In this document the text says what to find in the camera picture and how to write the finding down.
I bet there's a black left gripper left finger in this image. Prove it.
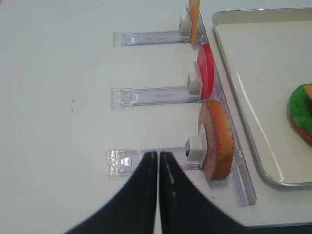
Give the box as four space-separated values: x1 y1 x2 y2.
68 152 157 234

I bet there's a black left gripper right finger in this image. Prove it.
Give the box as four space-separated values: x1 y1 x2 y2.
158 152 249 234

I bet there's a clear tomato holder track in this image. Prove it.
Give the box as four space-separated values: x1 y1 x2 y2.
110 86 203 109

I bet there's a white tomato pusher block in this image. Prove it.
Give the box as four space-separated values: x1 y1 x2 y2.
186 72 202 96

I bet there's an upright red tomato slice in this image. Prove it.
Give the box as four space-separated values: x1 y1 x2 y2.
196 43 215 99

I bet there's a green lettuce on burger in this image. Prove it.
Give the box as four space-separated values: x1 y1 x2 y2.
290 83 312 135

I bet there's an orange cheese slice on burger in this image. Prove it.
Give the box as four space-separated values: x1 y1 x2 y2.
304 84 312 100

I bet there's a clear cheese holder track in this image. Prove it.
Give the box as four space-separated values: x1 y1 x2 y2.
113 31 191 47

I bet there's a white cheese pusher block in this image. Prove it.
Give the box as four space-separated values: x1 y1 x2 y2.
179 15 192 38

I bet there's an upright orange cheese slice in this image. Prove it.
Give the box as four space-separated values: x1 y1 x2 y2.
187 0 200 46

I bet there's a clear left bun holder track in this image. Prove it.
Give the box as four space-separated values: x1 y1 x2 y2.
107 147 200 178

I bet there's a white bun pusher block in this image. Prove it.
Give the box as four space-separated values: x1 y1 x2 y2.
185 124 208 167

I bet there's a left upright bun half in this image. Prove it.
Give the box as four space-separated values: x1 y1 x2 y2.
198 99 235 181

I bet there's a bottom bun on burger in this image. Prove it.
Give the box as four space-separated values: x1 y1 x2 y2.
291 111 312 146

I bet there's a silver metal tray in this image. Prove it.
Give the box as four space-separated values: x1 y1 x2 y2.
213 8 312 187

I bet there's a clear left long rail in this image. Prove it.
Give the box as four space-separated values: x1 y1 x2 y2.
196 19 256 206

